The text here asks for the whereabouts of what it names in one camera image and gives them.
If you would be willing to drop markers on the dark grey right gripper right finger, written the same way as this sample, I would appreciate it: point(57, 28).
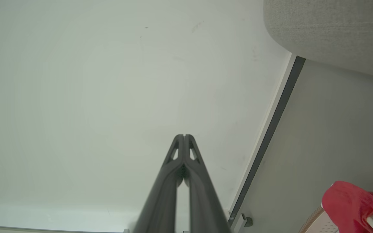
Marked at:
point(206, 200)

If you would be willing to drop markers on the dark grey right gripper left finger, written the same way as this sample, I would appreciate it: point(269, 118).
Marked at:
point(160, 200)

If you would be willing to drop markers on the red garment with white stripes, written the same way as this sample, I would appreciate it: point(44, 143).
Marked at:
point(348, 204)

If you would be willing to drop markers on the white perforated laundry basket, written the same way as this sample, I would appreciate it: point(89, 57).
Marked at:
point(317, 225)

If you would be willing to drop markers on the grey fabric sofa seat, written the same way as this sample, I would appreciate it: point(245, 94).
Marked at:
point(335, 29)

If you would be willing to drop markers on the black and white baseboard strip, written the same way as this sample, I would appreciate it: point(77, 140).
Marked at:
point(272, 126)

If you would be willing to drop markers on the grey metal floor bracket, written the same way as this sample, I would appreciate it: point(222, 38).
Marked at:
point(244, 222)

